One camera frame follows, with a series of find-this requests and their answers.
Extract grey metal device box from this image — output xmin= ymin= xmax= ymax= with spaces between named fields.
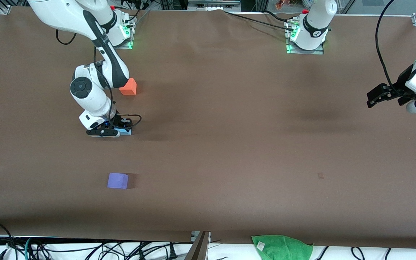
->
xmin=188 ymin=0 xmax=241 ymax=12

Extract silver post bracket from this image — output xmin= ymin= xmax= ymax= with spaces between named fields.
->
xmin=190 ymin=231 xmax=212 ymax=242

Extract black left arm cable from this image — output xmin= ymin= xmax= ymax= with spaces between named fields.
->
xmin=375 ymin=0 xmax=400 ymax=89

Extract black cable across table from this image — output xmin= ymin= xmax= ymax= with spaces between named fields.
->
xmin=224 ymin=10 xmax=296 ymax=31

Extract green cloth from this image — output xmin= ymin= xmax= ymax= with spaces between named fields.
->
xmin=251 ymin=235 xmax=314 ymax=260

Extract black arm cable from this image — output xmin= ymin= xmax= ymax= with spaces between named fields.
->
xmin=55 ymin=30 xmax=142 ymax=129
xmin=375 ymin=0 xmax=400 ymax=89

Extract grey brown camera post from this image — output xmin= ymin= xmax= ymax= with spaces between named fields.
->
xmin=185 ymin=231 xmax=211 ymax=260

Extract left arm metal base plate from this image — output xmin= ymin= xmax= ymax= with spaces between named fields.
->
xmin=285 ymin=20 xmax=325 ymax=55

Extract purple foam block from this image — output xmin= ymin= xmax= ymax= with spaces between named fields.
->
xmin=107 ymin=173 xmax=129 ymax=190

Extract colourful small objects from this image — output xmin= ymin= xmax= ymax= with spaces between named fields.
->
xmin=274 ymin=0 xmax=319 ymax=10

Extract orange foam block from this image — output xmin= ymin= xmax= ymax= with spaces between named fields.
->
xmin=119 ymin=78 xmax=137 ymax=96

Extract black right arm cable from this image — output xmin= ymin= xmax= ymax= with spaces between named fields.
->
xmin=55 ymin=30 xmax=142 ymax=129

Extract teal cable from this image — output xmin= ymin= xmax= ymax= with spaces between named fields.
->
xmin=24 ymin=237 xmax=36 ymax=260

